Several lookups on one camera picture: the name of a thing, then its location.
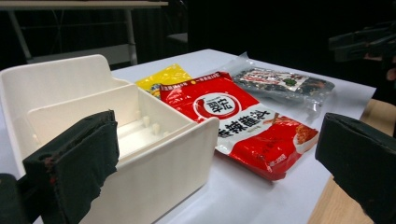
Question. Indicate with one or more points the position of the yellow snack packet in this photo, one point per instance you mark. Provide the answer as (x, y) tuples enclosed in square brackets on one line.
[(165, 77)]

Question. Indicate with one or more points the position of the white table with metal legs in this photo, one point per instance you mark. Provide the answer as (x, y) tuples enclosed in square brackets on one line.
[(77, 3)]

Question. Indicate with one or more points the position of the clear dried seaweed packet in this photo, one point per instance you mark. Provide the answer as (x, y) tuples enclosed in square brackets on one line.
[(280, 82)]

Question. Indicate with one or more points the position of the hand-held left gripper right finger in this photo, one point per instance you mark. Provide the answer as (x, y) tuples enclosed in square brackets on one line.
[(364, 161)]

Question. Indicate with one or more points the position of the red seasoning packet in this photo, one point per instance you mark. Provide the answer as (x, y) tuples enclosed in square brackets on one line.
[(249, 137)]

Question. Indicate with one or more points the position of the white plastic storage box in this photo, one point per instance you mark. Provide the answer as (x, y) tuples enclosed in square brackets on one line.
[(162, 174)]

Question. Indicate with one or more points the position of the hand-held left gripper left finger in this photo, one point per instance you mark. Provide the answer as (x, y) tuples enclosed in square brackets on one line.
[(77, 155)]

